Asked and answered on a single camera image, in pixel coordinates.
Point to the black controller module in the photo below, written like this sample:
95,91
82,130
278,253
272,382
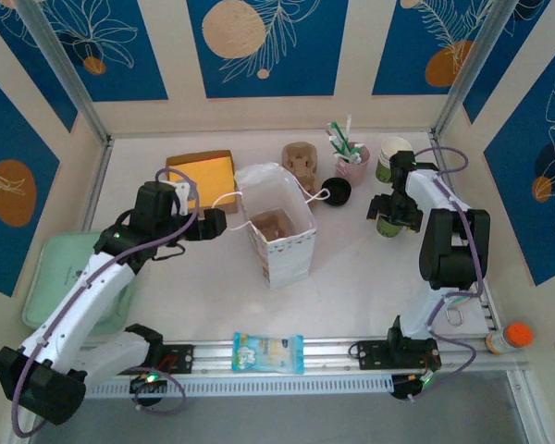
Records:
404,390
141,386

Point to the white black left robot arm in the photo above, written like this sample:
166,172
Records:
74,305

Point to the single green paper cup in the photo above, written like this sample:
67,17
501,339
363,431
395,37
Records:
387,231

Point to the orange capped bottle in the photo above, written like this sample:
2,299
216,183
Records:
513,336

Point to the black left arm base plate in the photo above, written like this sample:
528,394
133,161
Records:
180,358

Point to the shallow cardboard box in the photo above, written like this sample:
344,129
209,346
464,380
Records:
173,159

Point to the stack of pulp cup carriers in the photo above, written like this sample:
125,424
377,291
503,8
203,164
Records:
299,159

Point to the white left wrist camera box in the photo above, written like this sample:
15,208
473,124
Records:
185,196

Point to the aluminium mounting rail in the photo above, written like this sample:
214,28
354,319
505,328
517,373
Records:
328,356

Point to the blue wet wipes packet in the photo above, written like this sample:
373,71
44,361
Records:
268,353

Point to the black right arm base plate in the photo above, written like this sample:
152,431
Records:
370,355

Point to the stack of green paper cups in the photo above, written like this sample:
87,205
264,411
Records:
386,157

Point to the small tube with carabiner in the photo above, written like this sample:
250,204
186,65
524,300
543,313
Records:
458,299

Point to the white paper gift bag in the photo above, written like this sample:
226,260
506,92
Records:
287,263

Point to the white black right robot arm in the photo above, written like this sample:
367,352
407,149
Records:
453,250

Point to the aluminium frame post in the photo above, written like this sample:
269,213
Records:
479,60
59,60

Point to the pink straw holder cup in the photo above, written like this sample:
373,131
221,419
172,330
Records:
353,171

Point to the black plastic lid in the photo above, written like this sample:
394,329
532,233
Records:
336,190

